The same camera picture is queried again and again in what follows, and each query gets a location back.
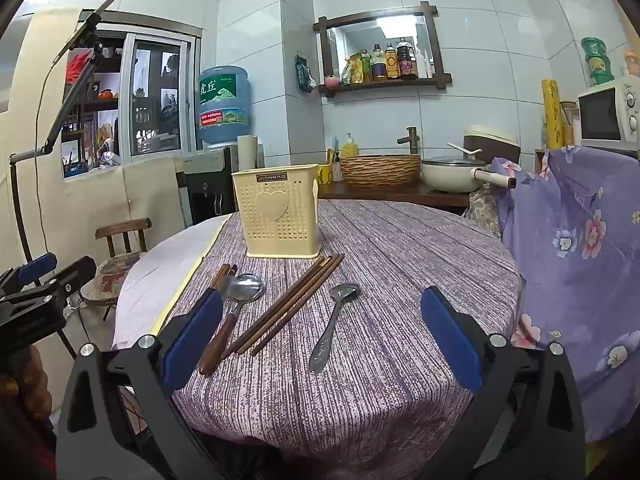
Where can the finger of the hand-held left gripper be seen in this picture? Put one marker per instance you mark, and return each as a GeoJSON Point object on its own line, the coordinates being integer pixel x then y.
{"type": "Point", "coordinates": [75, 272]}
{"type": "Point", "coordinates": [37, 266]}

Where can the white green seasoning packet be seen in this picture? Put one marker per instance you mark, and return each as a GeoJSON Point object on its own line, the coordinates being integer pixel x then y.
{"type": "Point", "coordinates": [346, 71]}

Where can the wooden display shelf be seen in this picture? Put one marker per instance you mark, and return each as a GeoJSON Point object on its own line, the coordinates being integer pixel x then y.
{"type": "Point", "coordinates": [90, 105]}

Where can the blue water jug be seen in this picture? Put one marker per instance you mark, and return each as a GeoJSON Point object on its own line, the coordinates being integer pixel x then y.
{"type": "Point", "coordinates": [222, 105]}

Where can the stack of green cups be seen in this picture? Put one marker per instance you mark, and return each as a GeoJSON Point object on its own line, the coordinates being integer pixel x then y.
{"type": "Point", "coordinates": [595, 60]}

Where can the white ladle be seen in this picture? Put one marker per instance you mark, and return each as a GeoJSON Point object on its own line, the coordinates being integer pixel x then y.
{"type": "Point", "coordinates": [465, 149]}

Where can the cream rice cooker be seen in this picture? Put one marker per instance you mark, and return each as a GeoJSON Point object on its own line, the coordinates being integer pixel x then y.
{"type": "Point", "coordinates": [490, 140]}

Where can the wooden chair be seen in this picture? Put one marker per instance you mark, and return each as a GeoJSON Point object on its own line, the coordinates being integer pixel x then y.
{"type": "Point", "coordinates": [122, 227]}

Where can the pale yellow-edged table cover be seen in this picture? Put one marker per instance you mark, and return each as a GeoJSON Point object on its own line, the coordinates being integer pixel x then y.
{"type": "Point", "coordinates": [165, 265]}

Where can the person's left forearm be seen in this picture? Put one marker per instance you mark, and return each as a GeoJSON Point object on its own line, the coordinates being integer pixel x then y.
{"type": "Point", "coordinates": [22, 445]}

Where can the small plastic container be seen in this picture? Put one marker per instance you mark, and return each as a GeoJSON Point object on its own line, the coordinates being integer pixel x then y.
{"type": "Point", "coordinates": [632, 65]}

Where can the black phone stand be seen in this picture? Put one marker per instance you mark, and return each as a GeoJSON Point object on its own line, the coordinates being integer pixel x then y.
{"type": "Point", "coordinates": [75, 85]}

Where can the orange teapot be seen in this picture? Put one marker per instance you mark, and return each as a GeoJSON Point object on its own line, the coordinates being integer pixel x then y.
{"type": "Point", "coordinates": [105, 94]}

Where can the yellow soap pump bottle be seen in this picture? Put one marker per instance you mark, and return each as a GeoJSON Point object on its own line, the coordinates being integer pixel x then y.
{"type": "Point", "coordinates": [350, 146]}

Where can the cream plastic utensil holder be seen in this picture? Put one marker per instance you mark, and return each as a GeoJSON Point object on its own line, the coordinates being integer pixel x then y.
{"type": "Point", "coordinates": [275, 230]}

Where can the yellow seasoning packet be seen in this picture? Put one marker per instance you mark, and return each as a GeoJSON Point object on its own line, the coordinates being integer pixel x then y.
{"type": "Point", "coordinates": [357, 69]}

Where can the brown wooden chopstick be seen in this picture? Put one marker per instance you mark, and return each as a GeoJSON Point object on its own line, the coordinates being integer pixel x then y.
{"type": "Point", "coordinates": [286, 310]}
{"type": "Point", "coordinates": [270, 310]}
{"type": "Point", "coordinates": [278, 310]}
{"type": "Point", "coordinates": [221, 275]}
{"type": "Point", "coordinates": [294, 310]}

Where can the small pink bowl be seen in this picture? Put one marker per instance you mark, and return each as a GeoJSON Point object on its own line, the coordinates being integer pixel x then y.
{"type": "Point", "coordinates": [331, 81]}

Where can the brown floral cushion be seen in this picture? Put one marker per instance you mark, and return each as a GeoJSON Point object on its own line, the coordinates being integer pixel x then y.
{"type": "Point", "coordinates": [482, 205]}

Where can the bronze faucet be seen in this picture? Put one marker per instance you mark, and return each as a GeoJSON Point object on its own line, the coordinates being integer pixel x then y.
{"type": "Point", "coordinates": [410, 140]}

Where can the green hanging packet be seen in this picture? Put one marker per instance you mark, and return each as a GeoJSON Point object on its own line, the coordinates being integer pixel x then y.
{"type": "Point", "coordinates": [302, 72]}

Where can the dark wooden wall shelf frame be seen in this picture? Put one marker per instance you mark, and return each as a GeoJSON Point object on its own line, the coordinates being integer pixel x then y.
{"type": "Point", "coordinates": [375, 15]}

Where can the cream pan with lid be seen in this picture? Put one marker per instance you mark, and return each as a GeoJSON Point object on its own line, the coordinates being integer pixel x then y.
{"type": "Point", "coordinates": [452, 175]}

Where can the brown label sauce bottle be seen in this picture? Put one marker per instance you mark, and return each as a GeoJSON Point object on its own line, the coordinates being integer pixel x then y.
{"type": "Point", "coordinates": [392, 62]}

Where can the person's left hand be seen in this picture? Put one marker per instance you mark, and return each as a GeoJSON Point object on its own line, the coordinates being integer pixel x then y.
{"type": "Point", "coordinates": [27, 385]}

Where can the small pink pump bottle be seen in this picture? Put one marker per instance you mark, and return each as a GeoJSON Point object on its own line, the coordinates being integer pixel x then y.
{"type": "Point", "coordinates": [337, 167]}

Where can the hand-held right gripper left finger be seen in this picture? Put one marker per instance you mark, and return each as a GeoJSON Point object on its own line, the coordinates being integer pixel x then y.
{"type": "Point", "coordinates": [192, 340]}

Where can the green bottle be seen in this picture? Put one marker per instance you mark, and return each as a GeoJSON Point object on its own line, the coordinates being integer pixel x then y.
{"type": "Point", "coordinates": [366, 65]}

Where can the white microwave oven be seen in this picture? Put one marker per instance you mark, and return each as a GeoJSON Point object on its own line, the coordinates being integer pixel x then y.
{"type": "Point", "coordinates": [607, 115]}

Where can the cat print seat cushion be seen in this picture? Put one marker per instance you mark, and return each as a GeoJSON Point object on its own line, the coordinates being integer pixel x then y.
{"type": "Point", "coordinates": [112, 272]}

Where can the engraved steel spoon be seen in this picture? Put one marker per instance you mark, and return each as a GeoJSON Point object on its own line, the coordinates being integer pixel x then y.
{"type": "Point", "coordinates": [330, 330]}

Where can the grey water dispenser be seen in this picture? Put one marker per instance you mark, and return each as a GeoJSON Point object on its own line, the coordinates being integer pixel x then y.
{"type": "Point", "coordinates": [207, 180]}

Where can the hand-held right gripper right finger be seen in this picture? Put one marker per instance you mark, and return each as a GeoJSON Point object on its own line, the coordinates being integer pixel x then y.
{"type": "Point", "coordinates": [450, 335]}

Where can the white sliding window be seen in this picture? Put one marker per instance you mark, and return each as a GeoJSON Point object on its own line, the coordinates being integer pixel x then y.
{"type": "Point", "coordinates": [160, 105]}

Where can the dark soy sauce bottle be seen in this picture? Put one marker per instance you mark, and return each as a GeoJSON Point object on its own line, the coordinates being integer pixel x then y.
{"type": "Point", "coordinates": [407, 60]}

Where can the yellow wrap roll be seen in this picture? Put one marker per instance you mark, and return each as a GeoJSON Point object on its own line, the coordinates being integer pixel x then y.
{"type": "Point", "coordinates": [550, 112]}

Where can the purple striped tablecloth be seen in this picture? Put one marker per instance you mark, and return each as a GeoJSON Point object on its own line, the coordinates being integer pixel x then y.
{"type": "Point", "coordinates": [375, 240]}

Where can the yellow mug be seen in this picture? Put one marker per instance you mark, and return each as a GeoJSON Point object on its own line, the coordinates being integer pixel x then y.
{"type": "Point", "coordinates": [325, 174]}

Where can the glass jar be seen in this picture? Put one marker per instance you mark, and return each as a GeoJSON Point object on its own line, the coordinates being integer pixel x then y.
{"type": "Point", "coordinates": [568, 120]}

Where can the dark wooden counter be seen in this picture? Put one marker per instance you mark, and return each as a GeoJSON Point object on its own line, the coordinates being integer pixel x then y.
{"type": "Point", "coordinates": [390, 194]}

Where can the woven basket sink basin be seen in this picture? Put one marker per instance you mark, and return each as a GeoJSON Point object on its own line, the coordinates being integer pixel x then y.
{"type": "Point", "coordinates": [380, 170]}

